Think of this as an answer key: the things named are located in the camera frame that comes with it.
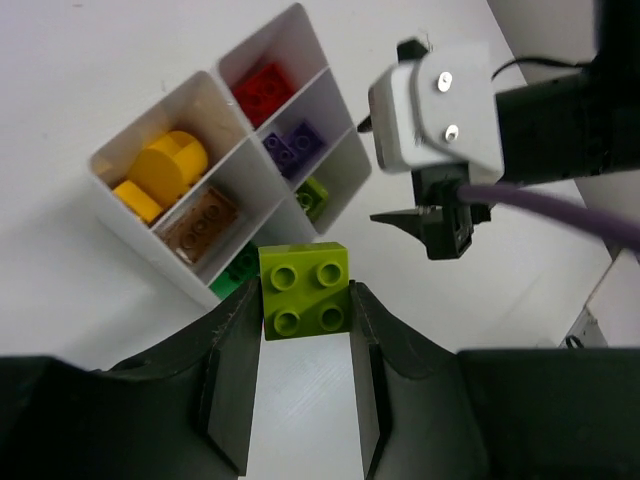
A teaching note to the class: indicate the lime green lego brick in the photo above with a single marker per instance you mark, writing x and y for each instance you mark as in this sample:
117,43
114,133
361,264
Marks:
305,290

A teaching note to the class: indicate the white divided container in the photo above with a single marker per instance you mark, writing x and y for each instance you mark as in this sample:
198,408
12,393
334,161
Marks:
239,167
289,39

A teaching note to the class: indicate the yellow round lego piece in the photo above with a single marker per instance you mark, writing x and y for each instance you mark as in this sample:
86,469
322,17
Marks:
168,167

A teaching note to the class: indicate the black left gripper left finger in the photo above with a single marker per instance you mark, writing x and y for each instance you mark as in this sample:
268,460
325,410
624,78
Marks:
182,409

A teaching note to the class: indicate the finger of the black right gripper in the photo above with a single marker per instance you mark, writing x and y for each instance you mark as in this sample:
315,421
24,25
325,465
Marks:
416,222

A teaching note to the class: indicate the red sloped lego brick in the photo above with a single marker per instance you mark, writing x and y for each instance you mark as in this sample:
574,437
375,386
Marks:
261,95

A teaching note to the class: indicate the yellow curved lego brick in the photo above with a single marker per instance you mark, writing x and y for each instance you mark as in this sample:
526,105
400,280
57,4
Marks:
138,202

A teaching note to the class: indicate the purple patterned lego brick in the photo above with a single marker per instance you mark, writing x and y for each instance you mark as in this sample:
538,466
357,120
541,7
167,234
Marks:
281,154

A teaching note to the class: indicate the pink patterned lego piece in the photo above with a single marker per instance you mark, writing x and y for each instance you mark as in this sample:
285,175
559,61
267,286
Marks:
305,142

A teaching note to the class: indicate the white divided container left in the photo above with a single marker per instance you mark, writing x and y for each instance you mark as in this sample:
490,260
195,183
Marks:
239,167

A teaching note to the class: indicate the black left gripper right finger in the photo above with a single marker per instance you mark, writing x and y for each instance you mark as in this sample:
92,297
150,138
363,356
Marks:
427,413

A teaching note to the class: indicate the white divided container right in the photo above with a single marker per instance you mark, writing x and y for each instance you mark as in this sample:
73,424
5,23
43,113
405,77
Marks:
289,39

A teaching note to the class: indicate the dark green lego brick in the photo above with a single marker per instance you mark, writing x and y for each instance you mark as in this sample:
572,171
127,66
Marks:
225,285

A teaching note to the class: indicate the green square lego brick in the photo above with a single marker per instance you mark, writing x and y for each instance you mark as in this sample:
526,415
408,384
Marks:
244,266

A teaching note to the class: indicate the tan lego plate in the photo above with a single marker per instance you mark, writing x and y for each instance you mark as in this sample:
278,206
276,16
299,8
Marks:
191,236

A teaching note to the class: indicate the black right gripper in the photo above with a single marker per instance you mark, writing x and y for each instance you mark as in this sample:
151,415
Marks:
584,124

